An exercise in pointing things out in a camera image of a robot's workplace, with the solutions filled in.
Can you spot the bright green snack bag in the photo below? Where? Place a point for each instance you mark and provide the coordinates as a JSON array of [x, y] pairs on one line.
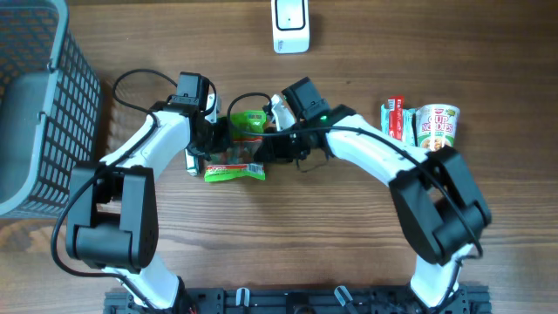
[[235, 154]]

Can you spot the red and white sachet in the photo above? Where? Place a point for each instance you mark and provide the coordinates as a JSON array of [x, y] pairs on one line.
[[395, 117]]

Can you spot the cup noodles cup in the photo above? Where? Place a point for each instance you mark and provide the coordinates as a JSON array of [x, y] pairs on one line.
[[436, 126]]

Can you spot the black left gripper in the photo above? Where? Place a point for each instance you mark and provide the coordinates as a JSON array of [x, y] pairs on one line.
[[226, 138]]

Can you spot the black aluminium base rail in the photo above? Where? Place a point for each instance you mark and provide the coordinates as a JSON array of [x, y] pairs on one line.
[[376, 299]]

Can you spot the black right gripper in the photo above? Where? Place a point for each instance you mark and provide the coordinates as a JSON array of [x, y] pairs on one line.
[[277, 152]]

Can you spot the grey plastic lattice basket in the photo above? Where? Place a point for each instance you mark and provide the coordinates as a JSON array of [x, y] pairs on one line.
[[51, 103]]

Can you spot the light green snack packet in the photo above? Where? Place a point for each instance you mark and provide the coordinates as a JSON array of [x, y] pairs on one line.
[[407, 128]]

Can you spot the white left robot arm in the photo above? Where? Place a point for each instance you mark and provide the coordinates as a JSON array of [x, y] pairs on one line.
[[111, 218]]

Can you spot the green carton with barcode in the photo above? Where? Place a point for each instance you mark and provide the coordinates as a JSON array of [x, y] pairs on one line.
[[192, 163]]

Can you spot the white barcode scanner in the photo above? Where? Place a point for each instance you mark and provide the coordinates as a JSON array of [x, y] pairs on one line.
[[290, 26]]

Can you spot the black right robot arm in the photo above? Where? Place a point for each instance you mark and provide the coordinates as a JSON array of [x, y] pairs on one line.
[[440, 208]]

